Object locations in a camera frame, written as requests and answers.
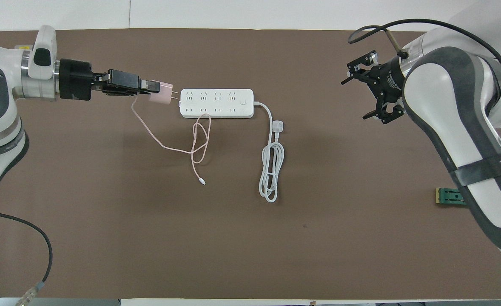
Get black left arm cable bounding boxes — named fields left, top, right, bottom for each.
left=0, top=210, right=54, bottom=306

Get white power strip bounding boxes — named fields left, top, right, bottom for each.
left=179, top=88, right=255, bottom=119

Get white power strip cord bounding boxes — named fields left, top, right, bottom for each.
left=253, top=101, right=285, bottom=203

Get brown table mat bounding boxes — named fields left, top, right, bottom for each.
left=0, top=28, right=501, bottom=300

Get pink charging cable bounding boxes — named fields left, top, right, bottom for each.
left=131, top=94, right=212, bottom=186

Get green knife switch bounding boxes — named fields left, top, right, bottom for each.
left=436, top=187, right=467, bottom=207

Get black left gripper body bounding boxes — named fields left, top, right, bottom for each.
left=58, top=59, right=142, bottom=101

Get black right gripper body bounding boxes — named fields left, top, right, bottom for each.
left=367, top=55, right=405, bottom=107

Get pink charger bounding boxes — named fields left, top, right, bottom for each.
left=149, top=90, right=179, bottom=105

